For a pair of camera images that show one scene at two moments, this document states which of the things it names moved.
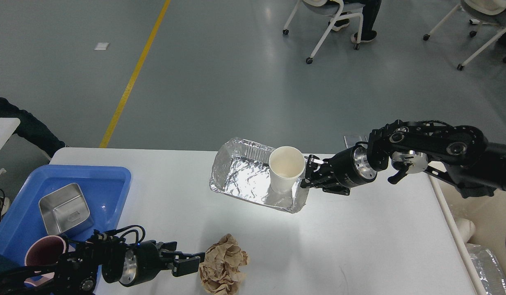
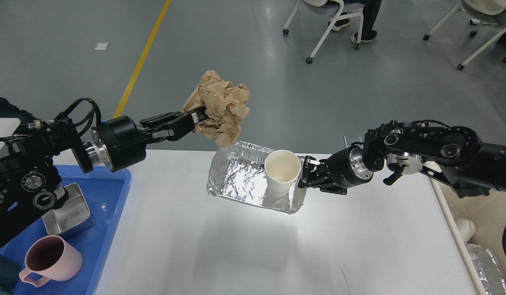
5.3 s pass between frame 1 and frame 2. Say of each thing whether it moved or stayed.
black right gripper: stayed
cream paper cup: stayed
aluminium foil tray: stayed
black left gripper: moved
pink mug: stayed
